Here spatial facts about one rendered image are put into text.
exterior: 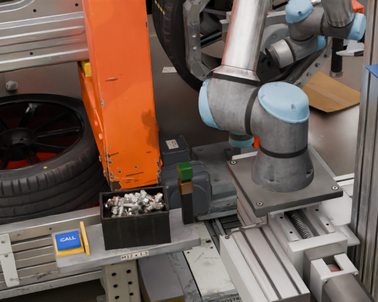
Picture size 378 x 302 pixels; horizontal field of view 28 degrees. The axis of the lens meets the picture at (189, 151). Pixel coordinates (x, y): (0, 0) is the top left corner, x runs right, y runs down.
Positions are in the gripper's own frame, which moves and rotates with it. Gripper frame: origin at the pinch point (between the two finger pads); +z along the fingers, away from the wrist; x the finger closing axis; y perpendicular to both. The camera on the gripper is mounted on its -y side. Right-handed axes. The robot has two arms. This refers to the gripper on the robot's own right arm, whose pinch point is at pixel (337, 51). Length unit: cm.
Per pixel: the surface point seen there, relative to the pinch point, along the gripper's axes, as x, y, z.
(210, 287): 14, -75, 49
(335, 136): -78, -83, -39
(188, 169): 25, -17, 57
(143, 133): 10, -12, 67
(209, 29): -53, -8, 28
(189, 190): 25, -25, 57
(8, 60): -43, -4, 103
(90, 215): 1, -44, 86
